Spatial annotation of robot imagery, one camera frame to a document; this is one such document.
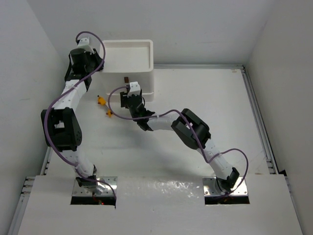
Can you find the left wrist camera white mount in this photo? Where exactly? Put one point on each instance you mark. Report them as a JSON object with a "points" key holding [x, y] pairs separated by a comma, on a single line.
{"points": [[83, 43]]}

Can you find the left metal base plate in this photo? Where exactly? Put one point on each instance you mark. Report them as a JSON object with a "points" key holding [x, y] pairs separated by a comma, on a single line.
{"points": [[102, 188]]}

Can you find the aluminium frame rail right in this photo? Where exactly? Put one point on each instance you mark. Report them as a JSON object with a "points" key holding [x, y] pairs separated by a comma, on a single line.
{"points": [[267, 149]]}

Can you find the white drawer container box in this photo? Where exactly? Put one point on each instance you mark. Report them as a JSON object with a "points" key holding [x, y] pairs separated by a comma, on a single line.
{"points": [[128, 58]]}

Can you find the metal base plate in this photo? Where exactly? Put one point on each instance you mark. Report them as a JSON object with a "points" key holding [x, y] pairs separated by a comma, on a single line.
{"points": [[102, 188], [211, 189]]}

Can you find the aluminium frame rail left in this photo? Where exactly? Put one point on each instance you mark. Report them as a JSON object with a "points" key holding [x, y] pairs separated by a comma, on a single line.
{"points": [[24, 194]]}

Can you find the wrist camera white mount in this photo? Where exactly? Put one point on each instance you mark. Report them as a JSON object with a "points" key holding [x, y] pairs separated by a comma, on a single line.
{"points": [[133, 89], [83, 43]]}

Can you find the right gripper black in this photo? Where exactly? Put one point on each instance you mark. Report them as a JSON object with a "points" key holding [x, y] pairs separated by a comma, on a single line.
{"points": [[124, 99]]}

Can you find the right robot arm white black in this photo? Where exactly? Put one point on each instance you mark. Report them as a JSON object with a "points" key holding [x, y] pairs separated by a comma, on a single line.
{"points": [[191, 130]]}

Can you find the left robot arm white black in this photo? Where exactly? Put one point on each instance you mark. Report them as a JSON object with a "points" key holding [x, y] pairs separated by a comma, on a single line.
{"points": [[61, 128]]}

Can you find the aluminium frame rail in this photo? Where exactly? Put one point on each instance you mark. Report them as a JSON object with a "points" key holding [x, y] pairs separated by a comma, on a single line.
{"points": [[267, 149], [24, 194]]}

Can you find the yellow small clamp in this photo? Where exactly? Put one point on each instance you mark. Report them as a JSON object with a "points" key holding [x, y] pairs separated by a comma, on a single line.
{"points": [[101, 100], [109, 113]]}

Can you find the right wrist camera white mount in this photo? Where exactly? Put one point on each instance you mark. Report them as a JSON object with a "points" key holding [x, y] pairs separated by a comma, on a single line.
{"points": [[133, 89]]}

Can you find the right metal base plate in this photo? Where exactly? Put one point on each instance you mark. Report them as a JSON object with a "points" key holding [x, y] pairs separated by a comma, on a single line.
{"points": [[211, 189]]}

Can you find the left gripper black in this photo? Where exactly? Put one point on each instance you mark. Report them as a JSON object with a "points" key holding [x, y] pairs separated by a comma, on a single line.
{"points": [[95, 56]]}

